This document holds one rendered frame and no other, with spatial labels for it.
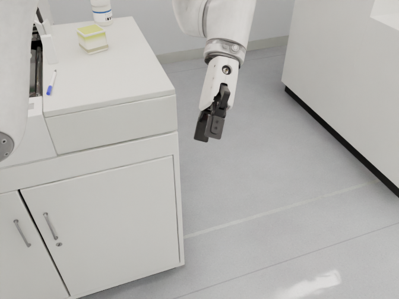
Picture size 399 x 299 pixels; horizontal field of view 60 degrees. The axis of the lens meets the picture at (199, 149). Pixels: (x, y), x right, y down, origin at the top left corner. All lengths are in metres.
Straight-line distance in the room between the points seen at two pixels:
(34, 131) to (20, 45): 0.49
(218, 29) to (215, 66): 0.08
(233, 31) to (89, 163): 0.58
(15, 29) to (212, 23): 0.38
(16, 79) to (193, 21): 0.37
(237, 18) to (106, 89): 0.44
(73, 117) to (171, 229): 0.62
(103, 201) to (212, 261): 0.73
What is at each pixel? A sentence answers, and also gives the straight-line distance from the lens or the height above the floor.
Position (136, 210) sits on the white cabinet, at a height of 0.51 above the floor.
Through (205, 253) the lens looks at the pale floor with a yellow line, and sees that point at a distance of 1.72.
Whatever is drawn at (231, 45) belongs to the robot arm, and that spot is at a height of 1.17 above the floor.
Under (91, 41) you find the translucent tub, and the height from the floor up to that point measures 1.01.
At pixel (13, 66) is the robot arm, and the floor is 1.24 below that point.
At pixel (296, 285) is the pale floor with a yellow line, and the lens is 1.70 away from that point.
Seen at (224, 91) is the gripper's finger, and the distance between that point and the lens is 0.62.
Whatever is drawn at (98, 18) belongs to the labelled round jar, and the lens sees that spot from 1.43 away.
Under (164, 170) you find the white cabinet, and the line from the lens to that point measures 1.13.
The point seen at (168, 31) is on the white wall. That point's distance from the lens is 3.22.
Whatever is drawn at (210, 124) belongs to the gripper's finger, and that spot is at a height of 1.07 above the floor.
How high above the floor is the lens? 1.44
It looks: 40 degrees down
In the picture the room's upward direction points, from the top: straight up
